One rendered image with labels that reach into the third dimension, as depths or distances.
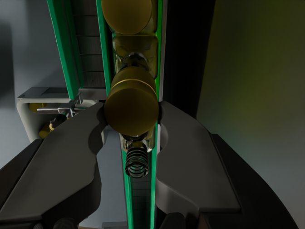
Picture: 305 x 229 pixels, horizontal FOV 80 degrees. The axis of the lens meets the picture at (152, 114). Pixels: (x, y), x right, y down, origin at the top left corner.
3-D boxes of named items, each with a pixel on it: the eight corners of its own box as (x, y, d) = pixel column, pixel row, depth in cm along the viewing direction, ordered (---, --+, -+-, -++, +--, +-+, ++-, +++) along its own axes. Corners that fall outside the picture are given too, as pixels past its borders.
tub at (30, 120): (109, 131, 66) (105, 148, 59) (45, 133, 65) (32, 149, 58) (103, 87, 58) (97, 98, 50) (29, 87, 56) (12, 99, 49)
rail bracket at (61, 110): (122, 101, 46) (116, 130, 35) (53, 102, 45) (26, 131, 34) (121, 90, 45) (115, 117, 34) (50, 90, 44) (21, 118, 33)
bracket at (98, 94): (118, 91, 52) (115, 102, 46) (84, 91, 52) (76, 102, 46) (117, 78, 50) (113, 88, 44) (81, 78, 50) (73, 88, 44)
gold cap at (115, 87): (155, 107, 16) (160, 136, 12) (114, 108, 16) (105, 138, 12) (155, 65, 14) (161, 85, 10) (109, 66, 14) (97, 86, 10)
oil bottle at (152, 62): (151, 51, 41) (159, 88, 22) (125, 51, 41) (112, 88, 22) (151, 23, 38) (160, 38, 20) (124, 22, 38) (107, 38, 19)
